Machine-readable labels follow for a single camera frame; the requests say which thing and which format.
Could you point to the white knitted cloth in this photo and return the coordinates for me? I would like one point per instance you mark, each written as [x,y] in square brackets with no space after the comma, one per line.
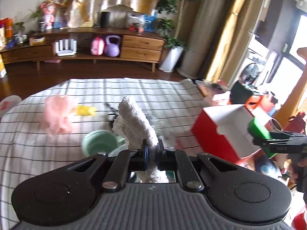
[133,126]

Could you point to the round white floor cushion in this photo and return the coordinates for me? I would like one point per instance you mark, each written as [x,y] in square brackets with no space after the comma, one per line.
[8,103]

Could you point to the yellow soft object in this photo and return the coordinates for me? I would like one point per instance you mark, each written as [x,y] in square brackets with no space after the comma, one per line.
[83,110]

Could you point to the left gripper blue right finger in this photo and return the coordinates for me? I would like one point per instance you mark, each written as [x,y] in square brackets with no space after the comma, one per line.
[160,153]

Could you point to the white wifi router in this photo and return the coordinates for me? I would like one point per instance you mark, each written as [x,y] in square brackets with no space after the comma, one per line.
[65,47]

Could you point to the orange green desk organizer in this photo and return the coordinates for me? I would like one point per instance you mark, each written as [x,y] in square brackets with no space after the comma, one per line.
[250,96]

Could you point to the golden curtain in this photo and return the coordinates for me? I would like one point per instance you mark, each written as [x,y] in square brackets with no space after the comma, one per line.
[225,41]

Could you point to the pink toy backpack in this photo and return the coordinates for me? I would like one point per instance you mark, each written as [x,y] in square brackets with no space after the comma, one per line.
[97,46]

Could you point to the bag of snacks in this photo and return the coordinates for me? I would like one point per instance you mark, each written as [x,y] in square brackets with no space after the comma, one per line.
[135,22]

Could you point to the red cardboard box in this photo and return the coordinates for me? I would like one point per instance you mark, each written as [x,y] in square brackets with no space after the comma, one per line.
[222,131]

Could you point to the checkered white tablecloth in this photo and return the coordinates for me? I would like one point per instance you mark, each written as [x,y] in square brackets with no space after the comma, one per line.
[28,149]

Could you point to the potted green plant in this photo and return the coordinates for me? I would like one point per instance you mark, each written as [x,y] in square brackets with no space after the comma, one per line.
[169,26]

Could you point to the pink mesh bath pouf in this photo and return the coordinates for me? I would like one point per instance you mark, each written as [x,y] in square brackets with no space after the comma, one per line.
[57,115]

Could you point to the purple kettlebell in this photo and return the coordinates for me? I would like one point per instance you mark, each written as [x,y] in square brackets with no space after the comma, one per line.
[112,49]

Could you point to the black cylindrical speaker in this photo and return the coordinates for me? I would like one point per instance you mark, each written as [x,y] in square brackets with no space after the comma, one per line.
[104,19]

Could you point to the steel travel tumbler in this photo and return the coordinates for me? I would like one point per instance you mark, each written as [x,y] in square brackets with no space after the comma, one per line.
[273,125]

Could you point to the light green ceramic mug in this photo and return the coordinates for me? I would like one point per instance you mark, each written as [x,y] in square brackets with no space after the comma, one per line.
[101,141]

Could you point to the blue plastic bag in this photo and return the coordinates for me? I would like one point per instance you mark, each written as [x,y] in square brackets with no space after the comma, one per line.
[150,21]

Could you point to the washing machine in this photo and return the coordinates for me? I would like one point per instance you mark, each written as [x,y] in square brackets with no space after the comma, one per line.
[252,69]

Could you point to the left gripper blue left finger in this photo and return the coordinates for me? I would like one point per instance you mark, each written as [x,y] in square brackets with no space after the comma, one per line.
[144,152]

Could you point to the wooden tv cabinet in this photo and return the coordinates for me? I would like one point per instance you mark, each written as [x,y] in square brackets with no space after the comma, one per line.
[144,47]

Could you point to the pink doll figurine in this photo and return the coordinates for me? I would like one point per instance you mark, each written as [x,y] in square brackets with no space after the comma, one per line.
[48,9]

